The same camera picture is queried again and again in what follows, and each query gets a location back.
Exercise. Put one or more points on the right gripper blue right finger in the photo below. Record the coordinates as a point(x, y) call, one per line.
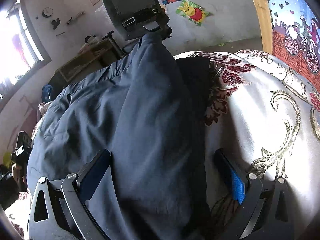
point(230, 173)

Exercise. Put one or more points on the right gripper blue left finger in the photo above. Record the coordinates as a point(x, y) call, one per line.
point(91, 175)

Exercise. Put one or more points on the blue backpack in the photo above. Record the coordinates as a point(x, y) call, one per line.
point(47, 94)

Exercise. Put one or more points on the navy blue puffer jacket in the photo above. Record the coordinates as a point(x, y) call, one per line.
point(147, 109)

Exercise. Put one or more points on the window with dark frame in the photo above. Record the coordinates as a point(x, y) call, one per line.
point(22, 52)

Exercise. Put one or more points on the round wall clock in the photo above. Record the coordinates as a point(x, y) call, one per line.
point(47, 12)

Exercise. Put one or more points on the floral white red bedspread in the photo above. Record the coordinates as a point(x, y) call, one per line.
point(266, 117)

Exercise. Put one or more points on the wooden desk with shelf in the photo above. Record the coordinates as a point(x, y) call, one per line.
point(94, 58)

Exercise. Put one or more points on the black mesh office chair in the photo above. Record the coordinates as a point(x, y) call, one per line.
point(132, 19)

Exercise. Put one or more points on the blue cartoon bicycle curtain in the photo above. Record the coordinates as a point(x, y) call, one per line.
point(296, 37)

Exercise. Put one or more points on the Winnie the Pooh poster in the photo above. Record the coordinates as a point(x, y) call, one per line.
point(192, 11)

